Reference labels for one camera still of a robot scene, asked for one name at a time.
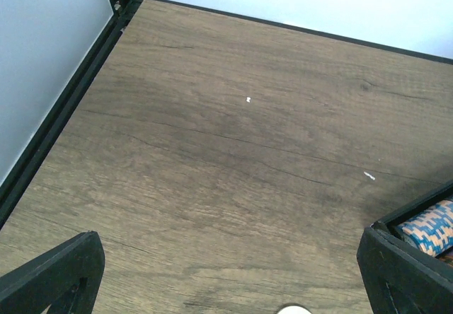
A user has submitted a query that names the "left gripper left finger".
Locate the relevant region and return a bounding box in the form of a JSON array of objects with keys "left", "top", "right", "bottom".
[{"left": 1, "top": 231, "right": 105, "bottom": 313}]

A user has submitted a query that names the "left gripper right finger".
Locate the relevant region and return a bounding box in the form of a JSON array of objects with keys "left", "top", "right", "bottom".
[{"left": 357, "top": 227, "right": 452, "bottom": 314}]

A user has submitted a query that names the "black poker set case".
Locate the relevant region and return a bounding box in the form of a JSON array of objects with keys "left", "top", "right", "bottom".
[{"left": 371, "top": 181, "right": 452, "bottom": 267}]

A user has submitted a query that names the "upper chip row in case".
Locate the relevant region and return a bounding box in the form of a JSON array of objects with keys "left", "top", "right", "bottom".
[{"left": 394, "top": 197, "right": 452, "bottom": 257}]

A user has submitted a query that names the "white dealer button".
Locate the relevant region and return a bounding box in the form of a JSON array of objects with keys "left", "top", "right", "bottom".
[{"left": 275, "top": 303, "right": 311, "bottom": 314}]

